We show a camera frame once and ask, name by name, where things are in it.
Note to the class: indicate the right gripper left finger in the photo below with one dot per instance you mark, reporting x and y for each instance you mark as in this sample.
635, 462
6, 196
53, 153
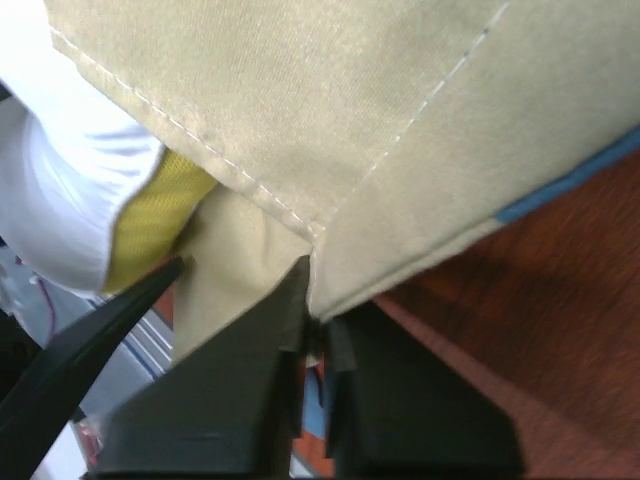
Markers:
230, 409

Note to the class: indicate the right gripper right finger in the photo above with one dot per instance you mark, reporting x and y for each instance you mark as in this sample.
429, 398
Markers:
395, 410

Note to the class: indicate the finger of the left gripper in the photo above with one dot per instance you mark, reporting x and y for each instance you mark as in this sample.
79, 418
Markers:
37, 408

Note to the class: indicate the white pillow yellow edge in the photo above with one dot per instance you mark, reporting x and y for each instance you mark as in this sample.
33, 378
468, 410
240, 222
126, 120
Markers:
90, 199

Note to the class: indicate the beige blue patchwork pillowcase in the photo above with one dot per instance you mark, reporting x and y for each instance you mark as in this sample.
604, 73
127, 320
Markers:
462, 140

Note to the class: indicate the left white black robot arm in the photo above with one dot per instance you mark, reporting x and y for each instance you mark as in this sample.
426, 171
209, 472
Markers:
32, 313

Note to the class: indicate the aluminium rail frame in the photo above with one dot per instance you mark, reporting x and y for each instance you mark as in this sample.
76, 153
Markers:
145, 353

